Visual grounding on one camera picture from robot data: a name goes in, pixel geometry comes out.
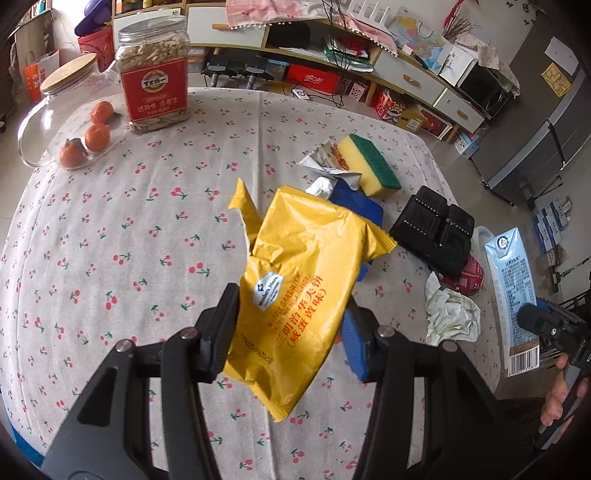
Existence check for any yellow snack bag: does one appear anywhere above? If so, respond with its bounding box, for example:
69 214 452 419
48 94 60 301
224 181 397 422

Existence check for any green yellow scrub sponge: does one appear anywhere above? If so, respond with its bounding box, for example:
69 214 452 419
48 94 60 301
337 134 401 197

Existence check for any glass jar with wooden lid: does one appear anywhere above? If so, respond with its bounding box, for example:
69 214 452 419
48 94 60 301
17 54 127 170

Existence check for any white torn snack wrapper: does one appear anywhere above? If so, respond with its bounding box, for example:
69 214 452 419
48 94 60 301
297 141 362 200

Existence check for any white tissue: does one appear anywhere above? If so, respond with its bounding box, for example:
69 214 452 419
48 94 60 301
425 272 481 346

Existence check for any black microwave oven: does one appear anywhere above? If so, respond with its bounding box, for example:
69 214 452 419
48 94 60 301
456 62 510 120

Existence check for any blue milk carton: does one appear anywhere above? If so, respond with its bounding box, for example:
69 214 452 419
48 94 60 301
484 228 540 377

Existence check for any black device on floor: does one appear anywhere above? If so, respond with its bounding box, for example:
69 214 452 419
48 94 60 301
202 55 232 87
242 57 274 90

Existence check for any red soda can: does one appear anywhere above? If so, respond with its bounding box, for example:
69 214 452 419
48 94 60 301
440 255 484 297

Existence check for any black plastic tray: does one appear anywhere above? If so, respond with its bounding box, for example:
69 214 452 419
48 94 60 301
389 186 475 280

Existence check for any orange white paper bag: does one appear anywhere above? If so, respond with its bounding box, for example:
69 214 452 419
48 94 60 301
24 49 60 104

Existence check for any long wooden TV cabinet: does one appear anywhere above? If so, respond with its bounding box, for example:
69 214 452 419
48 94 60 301
111 1 485 133

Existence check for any red gift box under cabinet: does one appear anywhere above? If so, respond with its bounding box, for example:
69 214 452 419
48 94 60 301
284 64 342 95

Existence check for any colourful snack cardboard box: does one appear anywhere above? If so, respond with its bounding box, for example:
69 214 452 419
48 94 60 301
372 87 407 125

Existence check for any clear seed jar red label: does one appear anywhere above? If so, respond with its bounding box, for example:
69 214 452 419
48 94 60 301
115 15 190 134

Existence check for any black floor cable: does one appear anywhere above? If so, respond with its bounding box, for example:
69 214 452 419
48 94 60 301
294 0 385 110

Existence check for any white plastic trash basin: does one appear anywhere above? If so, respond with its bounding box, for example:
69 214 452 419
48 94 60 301
470 226 495 269

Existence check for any cherry print tablecloth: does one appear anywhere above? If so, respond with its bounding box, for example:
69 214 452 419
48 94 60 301
0 86 502 480

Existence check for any pink cloth on cabinet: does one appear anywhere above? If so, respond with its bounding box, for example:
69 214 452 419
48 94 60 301
225 0 398 56

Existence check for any grey refrigerator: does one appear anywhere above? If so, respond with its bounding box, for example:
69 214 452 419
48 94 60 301
472 14 590 206

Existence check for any orange tangerine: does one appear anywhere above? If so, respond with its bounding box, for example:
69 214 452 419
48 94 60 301
90 100 115 124
59 138 88 169
84 123 110 153

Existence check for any person's right hand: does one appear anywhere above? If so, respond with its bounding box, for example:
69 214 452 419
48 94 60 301
541 353 569 427

